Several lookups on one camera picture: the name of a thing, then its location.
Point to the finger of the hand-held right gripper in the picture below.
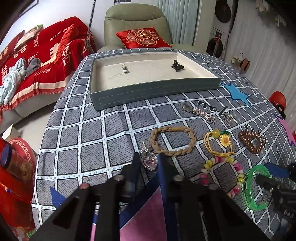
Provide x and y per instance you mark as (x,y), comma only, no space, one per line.
(276,171)
(266,183)

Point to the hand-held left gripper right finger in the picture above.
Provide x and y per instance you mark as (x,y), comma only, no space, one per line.
(161,172)

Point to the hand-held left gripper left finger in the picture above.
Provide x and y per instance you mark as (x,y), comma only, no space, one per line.
(136,165)

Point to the pink heart pendant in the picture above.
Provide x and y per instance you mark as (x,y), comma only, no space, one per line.
(149,162)

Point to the green translucent bangle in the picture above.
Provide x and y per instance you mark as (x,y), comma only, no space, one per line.
(248,197)

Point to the silver star hair clip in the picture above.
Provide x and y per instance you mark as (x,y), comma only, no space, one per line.
(201,113)

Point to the grey jewelry tray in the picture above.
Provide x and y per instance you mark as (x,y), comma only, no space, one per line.
(150,69)

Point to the large pink star sticker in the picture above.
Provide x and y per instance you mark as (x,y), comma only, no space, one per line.
(148,220)

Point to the grey grid tablecloth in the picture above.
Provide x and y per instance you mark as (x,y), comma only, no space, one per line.
(92,129)

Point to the red chair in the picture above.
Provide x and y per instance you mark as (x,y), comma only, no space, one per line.
(278,97)

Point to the blue star sticker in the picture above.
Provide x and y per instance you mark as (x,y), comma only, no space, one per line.
(238,93)

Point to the small silver charm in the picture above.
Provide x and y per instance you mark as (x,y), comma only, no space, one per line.
(125,68)

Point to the black hair claw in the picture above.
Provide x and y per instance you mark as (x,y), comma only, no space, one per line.
(177,66)

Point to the small wooden hanger ornament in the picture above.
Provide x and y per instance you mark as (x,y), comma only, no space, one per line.
(244,63)

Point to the round red box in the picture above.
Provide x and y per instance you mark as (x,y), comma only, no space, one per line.
(24,144)

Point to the can with blue lid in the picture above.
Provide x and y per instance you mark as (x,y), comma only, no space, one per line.
(18,165)

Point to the light grey sofa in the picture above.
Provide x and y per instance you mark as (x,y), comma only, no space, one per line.
(30,109)

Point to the red embroidered cushion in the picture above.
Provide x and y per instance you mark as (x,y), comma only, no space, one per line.
(143,37)

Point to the small white stool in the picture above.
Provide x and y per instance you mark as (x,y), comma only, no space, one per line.
(10,132)

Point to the grey garment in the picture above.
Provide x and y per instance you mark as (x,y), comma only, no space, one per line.
(33,66)

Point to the red satin pillow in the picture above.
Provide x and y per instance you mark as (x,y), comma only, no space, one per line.
(67,39)

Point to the red printed sofa blanket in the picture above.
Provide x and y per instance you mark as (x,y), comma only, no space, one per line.
(53,46)

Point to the green armchair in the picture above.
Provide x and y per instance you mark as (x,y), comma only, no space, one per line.
(134,18)

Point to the light blue garment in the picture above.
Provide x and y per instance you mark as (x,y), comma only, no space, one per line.
(11,81)

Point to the pale green curtain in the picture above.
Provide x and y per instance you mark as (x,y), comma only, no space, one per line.
(180,18)

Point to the printed photo pillow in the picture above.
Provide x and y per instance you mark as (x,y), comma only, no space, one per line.
(29,34)

